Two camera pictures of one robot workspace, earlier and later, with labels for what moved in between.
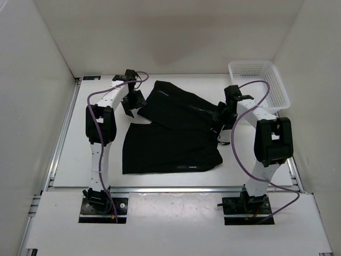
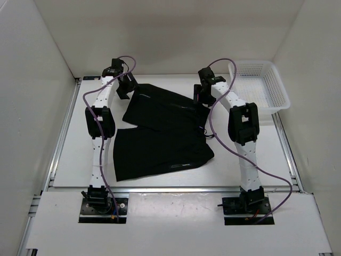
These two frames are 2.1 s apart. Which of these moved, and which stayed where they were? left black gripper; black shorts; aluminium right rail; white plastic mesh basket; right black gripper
Moved: right black gripper; left black gripper; black shorts
Stayed: white plastic mesh basket; aluminium right rail
